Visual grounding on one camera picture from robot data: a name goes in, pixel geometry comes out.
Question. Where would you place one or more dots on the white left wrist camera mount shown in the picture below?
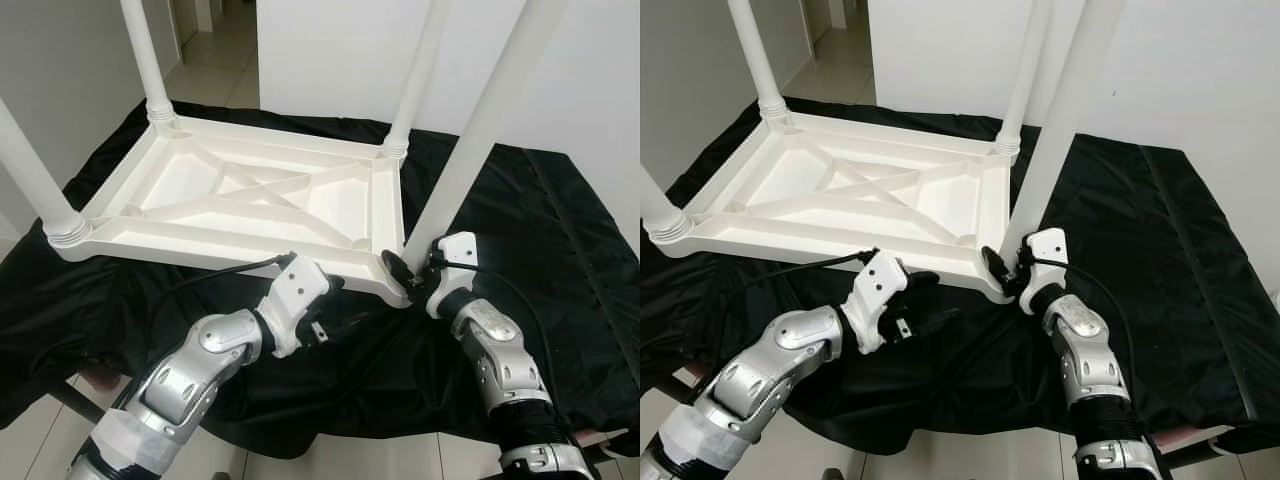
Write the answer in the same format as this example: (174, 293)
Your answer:
(880, 280)
(300, 285)

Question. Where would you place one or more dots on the black metal table leg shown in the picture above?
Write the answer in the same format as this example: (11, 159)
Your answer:
(75, 400)
(1200, 450)
(600, 442)

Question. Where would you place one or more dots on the white plastic table leg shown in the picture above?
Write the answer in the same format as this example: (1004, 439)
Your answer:
(420, 70)
(490, 120)
(1070, 110)
(1025, 70)
(145, 55)
(755, 55)
(660, 215)
(35, 175)

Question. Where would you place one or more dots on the black cloth table cover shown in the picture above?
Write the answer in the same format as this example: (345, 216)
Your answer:
(1180, 250)
(560, 250)

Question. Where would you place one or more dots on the white plastic table top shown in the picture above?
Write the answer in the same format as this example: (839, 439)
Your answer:
(180, 180)
(800, 170)

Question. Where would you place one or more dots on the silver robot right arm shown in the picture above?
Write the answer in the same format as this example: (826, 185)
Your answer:
(500, 350)
(1085, 340)

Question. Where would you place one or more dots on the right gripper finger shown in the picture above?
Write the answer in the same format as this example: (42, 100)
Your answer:
(995, 265)
(397, 268)

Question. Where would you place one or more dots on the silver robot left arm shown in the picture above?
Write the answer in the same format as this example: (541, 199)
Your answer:
(770, 370)
(190, 370)

